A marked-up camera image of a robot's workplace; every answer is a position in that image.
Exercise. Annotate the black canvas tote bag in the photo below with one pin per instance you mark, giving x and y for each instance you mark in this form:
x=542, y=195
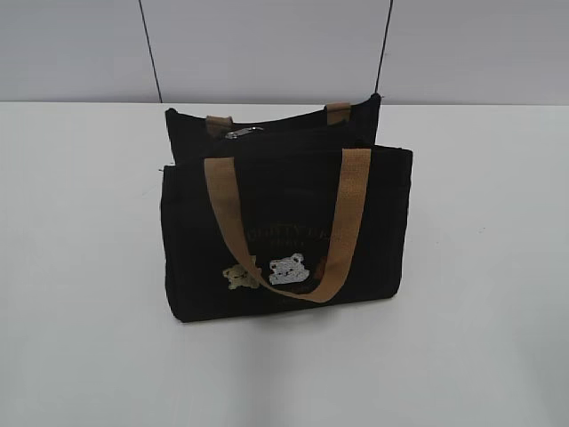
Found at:
x=289, y=214

